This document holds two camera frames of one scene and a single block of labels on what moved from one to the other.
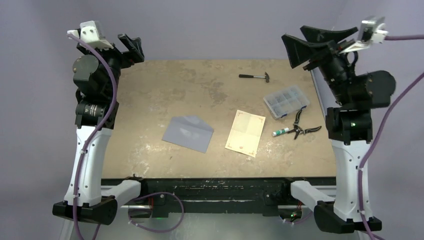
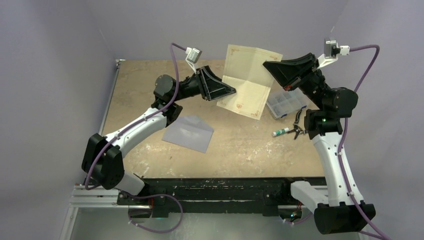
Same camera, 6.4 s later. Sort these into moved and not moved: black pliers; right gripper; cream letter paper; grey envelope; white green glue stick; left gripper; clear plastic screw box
Moved: left gripper; right gripper; cream letter paper
Not moved: grey envelope; clear plastic screw box; black pliers; white green glue stick
